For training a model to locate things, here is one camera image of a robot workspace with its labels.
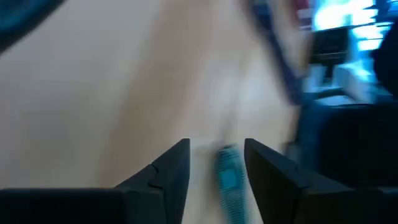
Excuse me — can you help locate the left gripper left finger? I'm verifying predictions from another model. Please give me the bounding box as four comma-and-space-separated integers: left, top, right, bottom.
0, 138, 191, 224

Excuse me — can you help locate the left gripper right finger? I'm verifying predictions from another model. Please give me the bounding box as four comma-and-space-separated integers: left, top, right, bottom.
244, 138, 398, 224

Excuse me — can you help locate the teal USB cable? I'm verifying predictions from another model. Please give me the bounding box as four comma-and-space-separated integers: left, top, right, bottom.
214, 143, 252, 224

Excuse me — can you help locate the dark purple braided cable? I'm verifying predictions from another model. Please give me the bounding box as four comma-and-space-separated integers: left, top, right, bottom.
245, 0, 307, 105

